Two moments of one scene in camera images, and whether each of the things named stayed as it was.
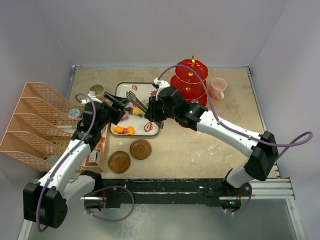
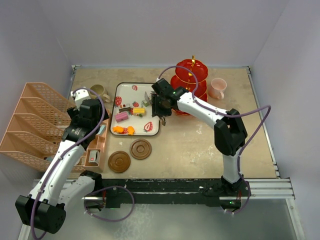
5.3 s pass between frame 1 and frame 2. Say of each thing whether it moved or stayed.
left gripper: moved
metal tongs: moved
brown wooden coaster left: stayed
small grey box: stayed
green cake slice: stayed
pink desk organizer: stayed
